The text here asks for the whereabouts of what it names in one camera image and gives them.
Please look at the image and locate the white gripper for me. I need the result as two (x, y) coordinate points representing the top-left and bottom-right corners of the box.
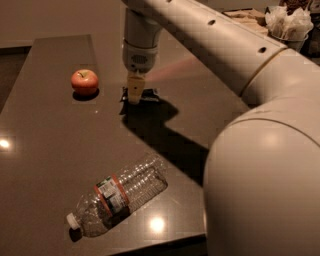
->
(122, 40), (158, 105)

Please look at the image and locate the black rxbar chocolate wrapper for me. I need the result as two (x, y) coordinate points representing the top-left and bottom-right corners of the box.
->
(121, 87), (160, 102)

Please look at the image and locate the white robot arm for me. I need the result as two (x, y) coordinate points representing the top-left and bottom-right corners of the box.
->
(123, 0), (320, 256)

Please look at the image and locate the red apple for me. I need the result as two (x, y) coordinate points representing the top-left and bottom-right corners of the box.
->
(71, 69), (99, 96)

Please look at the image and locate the clear plastic water bottle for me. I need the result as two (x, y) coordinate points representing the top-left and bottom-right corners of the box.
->
(66, 154), (168, 237)

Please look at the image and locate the metal cup with packets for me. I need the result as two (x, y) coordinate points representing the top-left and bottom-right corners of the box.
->
(265, 6), (313, 52)

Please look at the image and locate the black wire napkin basket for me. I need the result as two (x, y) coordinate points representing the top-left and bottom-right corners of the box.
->
(223, 8), (268, 35)

